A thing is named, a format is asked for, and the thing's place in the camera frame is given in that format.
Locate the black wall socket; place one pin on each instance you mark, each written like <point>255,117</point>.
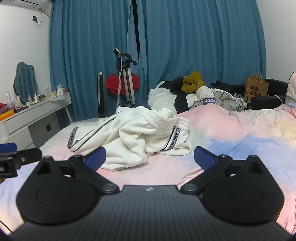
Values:
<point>35,19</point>

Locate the white dressing table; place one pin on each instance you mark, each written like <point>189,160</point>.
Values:
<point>34,115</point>

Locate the garment steamer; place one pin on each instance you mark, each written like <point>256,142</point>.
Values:
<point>127,78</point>

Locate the grey clothes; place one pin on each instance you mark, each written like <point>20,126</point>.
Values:
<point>227,102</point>

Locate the black cloth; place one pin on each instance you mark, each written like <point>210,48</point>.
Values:
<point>173,85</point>

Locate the mustard yellow cloth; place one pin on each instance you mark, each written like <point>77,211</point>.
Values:
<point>193,81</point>

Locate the pastel tie-dye duvet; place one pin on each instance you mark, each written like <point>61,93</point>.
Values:
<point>231,134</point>

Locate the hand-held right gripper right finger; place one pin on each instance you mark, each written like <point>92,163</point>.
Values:
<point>204,158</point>

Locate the small white bottle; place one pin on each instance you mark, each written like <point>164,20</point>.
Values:
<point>36,97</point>
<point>29,101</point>

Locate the white air conditioner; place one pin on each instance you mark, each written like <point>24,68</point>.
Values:
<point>34,3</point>

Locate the red garment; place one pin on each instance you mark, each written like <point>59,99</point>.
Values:
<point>112,84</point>

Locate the black sofa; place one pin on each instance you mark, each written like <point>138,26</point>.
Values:
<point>266,102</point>

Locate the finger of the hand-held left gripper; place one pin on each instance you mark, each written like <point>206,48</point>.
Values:
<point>8,147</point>
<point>31,155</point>

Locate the white pants with black stripe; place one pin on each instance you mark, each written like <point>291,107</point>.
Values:
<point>129,136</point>

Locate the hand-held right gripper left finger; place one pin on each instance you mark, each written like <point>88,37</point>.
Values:
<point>96,158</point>

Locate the wavy blue-framed mirror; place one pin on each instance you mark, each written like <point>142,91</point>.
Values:
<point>25,81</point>

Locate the blue curtain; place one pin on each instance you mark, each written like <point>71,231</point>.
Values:
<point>87,53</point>
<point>198,41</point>

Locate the white tissue box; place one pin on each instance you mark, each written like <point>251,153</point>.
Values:
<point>59,90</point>

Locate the red cloth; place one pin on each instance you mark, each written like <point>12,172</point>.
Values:
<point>2,106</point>

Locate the brown paper bag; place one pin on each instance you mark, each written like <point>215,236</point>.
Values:
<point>255,89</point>

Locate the orange box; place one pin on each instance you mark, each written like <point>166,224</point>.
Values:
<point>6,115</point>

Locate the pastel pillow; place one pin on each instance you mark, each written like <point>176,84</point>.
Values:
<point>291,90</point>

